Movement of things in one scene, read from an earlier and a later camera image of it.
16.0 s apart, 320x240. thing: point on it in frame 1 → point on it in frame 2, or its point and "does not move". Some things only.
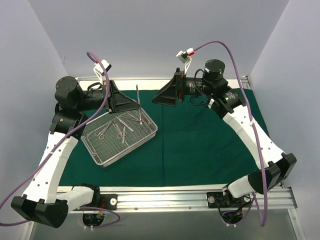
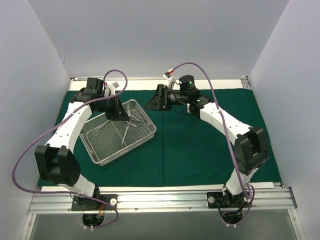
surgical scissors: x=121 y=135 → x=138 y=121
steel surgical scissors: x=100 y=134 → x=96 y=132
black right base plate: x=219 y=200 does not move
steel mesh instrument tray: x=111 y=137 does not move
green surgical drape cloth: x=194 y=147 does not move
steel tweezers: x=132 y=130 → x=133 y=119
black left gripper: x=109 y=96 → x=117 y=106
